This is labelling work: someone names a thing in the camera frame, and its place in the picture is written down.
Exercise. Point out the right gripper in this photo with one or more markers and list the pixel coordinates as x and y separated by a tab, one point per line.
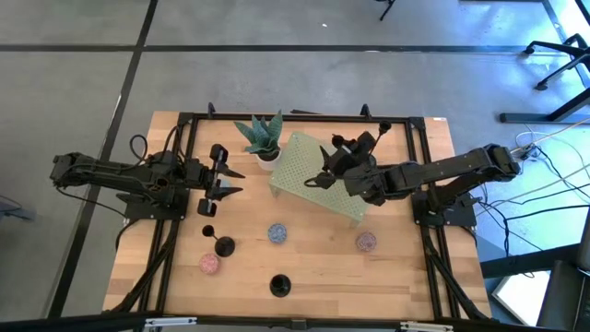
359	175

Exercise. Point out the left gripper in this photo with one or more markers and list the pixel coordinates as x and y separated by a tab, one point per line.
205	175

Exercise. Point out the blue speckled ball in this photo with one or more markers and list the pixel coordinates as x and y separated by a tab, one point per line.
277	233

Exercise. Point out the pink speckled ball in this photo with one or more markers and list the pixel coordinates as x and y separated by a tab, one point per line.
209	264

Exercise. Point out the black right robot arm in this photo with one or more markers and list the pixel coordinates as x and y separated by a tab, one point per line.
438	170

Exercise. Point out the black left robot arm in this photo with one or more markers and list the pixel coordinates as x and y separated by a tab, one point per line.
101	173

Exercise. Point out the green perforated metal shelf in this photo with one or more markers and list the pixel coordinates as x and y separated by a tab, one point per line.
299	170

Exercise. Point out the green plant in white pot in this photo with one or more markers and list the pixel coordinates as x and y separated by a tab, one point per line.
263	138

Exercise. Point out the black tripod leg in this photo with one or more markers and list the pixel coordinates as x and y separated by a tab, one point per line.
386	11

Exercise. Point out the black power adapter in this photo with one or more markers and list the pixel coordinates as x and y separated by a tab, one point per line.
529	152

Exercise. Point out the black desk foot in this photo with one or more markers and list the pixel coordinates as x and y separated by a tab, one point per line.
530	118

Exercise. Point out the black rig crossbar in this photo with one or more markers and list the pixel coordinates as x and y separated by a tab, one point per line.
69	323

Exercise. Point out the black floor bar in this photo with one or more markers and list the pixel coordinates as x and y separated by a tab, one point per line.
530	263

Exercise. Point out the white panel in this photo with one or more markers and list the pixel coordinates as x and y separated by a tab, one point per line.
523	295

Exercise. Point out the black office chair base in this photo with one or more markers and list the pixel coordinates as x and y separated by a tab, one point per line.
553	45

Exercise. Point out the dark cabinet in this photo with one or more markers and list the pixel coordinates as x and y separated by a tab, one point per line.
567	295

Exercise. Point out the black aluminium table frame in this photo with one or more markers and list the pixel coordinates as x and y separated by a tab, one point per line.
221	115

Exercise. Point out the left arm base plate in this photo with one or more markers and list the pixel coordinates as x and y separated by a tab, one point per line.
138	213

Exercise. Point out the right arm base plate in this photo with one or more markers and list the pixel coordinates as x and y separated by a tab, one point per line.
461	219

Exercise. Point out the silver bracket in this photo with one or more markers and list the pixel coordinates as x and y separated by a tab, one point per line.
426	327
170	322

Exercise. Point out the small black camera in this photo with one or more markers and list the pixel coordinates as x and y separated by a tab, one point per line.
298	324

